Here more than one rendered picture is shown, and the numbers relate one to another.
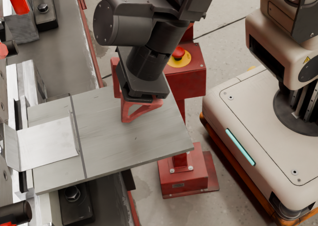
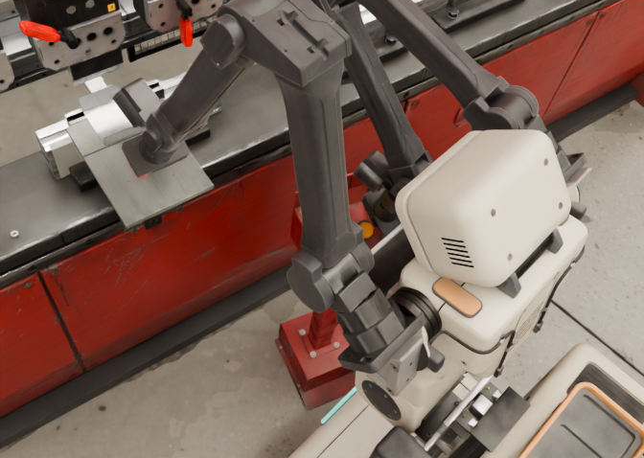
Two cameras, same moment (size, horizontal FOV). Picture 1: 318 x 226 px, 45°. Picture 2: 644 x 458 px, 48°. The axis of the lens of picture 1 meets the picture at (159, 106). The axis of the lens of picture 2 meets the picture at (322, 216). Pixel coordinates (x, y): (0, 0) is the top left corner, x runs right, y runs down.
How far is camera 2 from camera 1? 101 cm
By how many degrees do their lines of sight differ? 33
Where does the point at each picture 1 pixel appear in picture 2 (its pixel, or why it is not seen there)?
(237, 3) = not seen: outside the picture
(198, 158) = (331, 361)
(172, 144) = (126, 209)
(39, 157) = (98, 120)
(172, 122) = (150, 204)
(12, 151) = (97, 99)
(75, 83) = (232, 132)
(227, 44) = not seen: hidden behind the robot
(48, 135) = (121, 119)
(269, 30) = not seen: hidden behind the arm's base
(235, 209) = (285, 438)
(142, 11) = (136, 107)
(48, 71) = (244, 105)
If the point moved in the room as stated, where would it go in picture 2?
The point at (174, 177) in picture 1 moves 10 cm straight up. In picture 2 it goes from (294, 337) to (297, 324)
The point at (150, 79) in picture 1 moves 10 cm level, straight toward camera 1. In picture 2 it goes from (142, 155) to (84, 171)
